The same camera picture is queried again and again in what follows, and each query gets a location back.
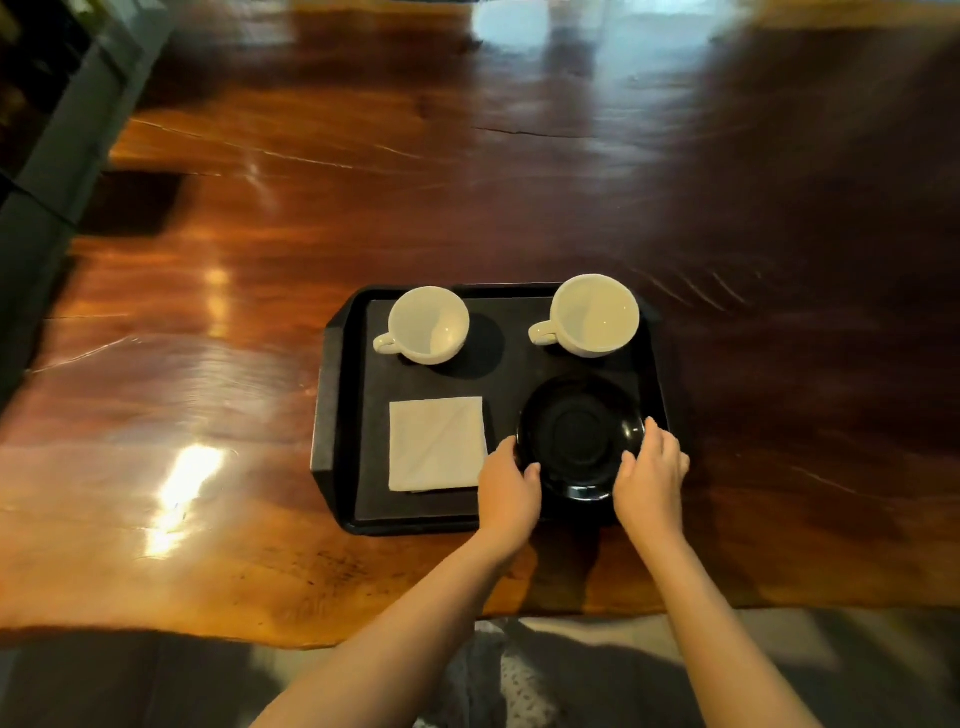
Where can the person's right hand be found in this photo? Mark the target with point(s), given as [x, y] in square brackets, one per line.
[651, 495]

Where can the person's left hand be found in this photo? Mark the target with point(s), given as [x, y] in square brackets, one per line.
[506, 504]

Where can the person's left thumb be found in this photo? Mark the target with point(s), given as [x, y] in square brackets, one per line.
[505, 451]

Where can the person's right thumb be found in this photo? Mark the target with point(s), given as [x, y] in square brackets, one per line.
[625, 469]

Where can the black saucer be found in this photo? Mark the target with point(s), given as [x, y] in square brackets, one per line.
[580, 438]

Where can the person's left forearm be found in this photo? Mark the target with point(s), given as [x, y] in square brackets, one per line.
[390, 645]

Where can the person's right forearm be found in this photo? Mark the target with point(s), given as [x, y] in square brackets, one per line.
[720, 645]

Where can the white paper napkin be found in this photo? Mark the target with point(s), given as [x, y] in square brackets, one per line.
[437, 444]

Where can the black plastic tray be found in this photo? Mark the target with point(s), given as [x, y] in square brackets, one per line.
[450, 375]

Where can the white ceramic cup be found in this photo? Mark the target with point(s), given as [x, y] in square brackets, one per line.
[429, 324]
[592, 315]

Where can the grey patterned clothing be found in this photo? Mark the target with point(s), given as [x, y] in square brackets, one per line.
[517, 682]

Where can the dark grey cabinet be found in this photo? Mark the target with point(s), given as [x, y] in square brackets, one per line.
[52, 150]

